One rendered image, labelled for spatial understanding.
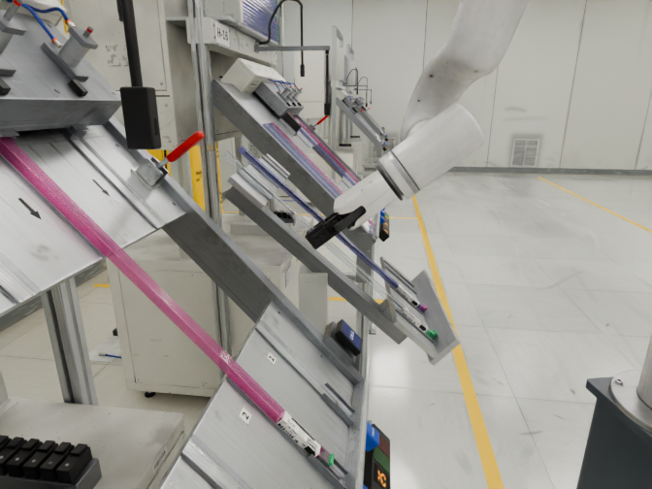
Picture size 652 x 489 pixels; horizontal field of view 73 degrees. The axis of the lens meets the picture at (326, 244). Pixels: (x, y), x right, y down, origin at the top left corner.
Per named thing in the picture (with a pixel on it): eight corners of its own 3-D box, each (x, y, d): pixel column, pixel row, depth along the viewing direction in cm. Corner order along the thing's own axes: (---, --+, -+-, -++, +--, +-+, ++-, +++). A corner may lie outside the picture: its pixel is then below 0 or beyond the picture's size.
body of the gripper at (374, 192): (379, 157, 78) (330, 194, 81) (384, 165, 69) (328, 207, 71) (404, 190, 80) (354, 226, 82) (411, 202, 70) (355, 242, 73)
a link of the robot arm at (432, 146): (385, 144, 77) (397, 159, 68) (449, 94, 74) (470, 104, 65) (410, 179, 80) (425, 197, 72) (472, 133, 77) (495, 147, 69)
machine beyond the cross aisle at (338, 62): (384, 196, 570) (391, 36, 512) (384, 211, 493) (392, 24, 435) (282, 193, 587) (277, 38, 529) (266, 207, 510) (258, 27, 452)
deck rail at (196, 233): (337, 398, 73) (365, 378, 71) (336, 406, 71) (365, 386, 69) (7, 61, 63) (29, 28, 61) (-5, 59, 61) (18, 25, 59)
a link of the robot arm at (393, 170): (387, 147, 77) (374, 158, 78) (393, 153, 69) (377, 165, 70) (414, 185, 79) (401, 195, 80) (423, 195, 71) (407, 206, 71)
